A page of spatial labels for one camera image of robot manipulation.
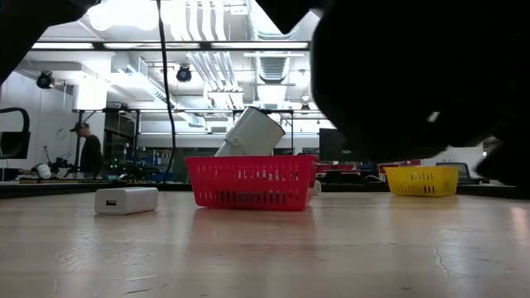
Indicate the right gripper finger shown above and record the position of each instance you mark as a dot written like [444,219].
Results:
[509,163]

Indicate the white rectangular USB charger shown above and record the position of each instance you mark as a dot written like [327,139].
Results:
[128,201]

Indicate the black background robot arm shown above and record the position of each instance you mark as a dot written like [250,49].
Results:
[60,163]

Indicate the dark grey office chair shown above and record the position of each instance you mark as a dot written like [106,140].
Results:
[455,171]

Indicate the yellow plastic basket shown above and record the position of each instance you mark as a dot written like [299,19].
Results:
[422,180]

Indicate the black computer monitor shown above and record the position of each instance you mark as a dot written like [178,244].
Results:
[14,147]
[329,145]

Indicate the red plastic basket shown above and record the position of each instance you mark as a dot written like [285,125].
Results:
[248,182]

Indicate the black ceiling spotlight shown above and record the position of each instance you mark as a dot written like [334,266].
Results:
[44,80]
[184,74]

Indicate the silver round air duct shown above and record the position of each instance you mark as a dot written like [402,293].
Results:
[261,25]

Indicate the black overhead frame bar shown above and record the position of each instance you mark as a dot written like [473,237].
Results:
[99,45]

